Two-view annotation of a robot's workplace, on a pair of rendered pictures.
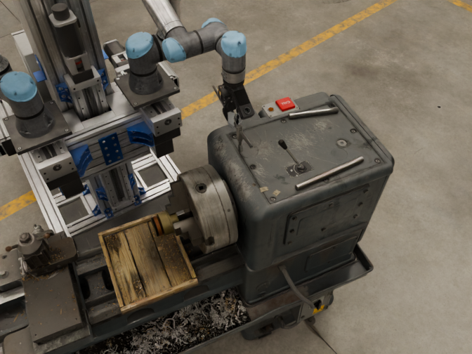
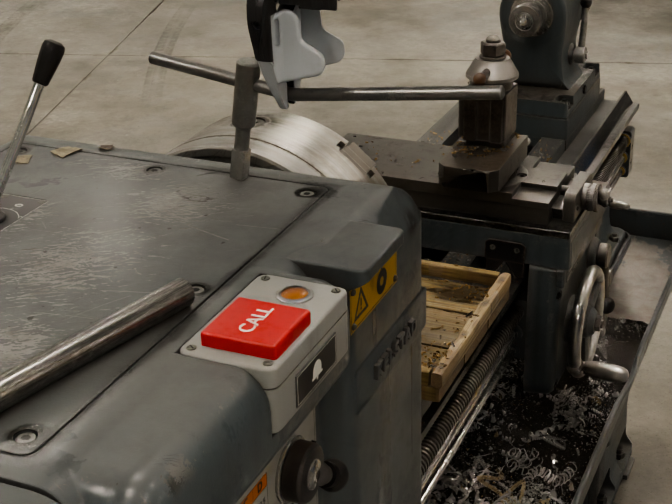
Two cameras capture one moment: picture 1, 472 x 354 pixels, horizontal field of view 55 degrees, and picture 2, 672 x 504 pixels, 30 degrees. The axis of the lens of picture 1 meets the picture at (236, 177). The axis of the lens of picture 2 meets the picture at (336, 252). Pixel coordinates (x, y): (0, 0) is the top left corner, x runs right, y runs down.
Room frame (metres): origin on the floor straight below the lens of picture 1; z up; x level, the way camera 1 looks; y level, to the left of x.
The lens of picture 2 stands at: (1.99, -0.67, 1.69)
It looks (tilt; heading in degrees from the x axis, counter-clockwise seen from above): 25 degrees down; 139
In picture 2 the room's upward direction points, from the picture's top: 1 degrees counter-clockwise
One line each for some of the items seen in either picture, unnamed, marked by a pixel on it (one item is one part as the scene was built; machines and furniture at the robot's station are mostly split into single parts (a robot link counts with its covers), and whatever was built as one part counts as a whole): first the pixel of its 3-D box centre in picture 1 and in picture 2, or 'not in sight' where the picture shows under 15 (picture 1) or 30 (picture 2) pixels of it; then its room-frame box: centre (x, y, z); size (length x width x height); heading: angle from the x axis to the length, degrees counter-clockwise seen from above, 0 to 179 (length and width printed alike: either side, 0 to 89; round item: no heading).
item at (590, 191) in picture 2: (37, 229); (606, 199); (0.95, 0.79, 0.95); 0.07 x 0.04 x 0.04; 25
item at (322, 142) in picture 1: (293, 175); (81, 463); (1.15, -0.24, 1.06); 0.59 x 0.48 x 0.39; 115
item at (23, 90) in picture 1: (20, 93); not in sight; (1.33, 0.83, 1.33); 0.13 x 0.12 x 0.14; 54
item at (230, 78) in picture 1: (232, 72); not in sight; (1.17, 0.02, 1.57); 0.08 x 0.08 x 0.05
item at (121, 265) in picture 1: (147, 258); (353, 310); (0.86, 0.35, 0.89); 0.36 x 0.30 x 0.04; 25
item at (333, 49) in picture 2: (227, 115); (313, 50); (1.17, 0.03, 1.38); 0.06 x 0.03 x 0.09; 25
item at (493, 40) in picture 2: (24, 237); (493, 45); (0.79, 0.71, 1.17); 0.04 x 0.04 x 0.03
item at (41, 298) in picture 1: (47, 282); (451, 177); (0.73, 0.69, 0.95); 0.43 x 0.17 x 0.05; 25
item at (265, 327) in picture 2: (285, 105); (256, 331); (1.36, -0.19, 1.26); 0.06 x 0.06 x 0.02; 25
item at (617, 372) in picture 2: not in sight; (602, 371); (1.01, 0.73, 0.69); 0.08 x 0.03 x 0.03; 25
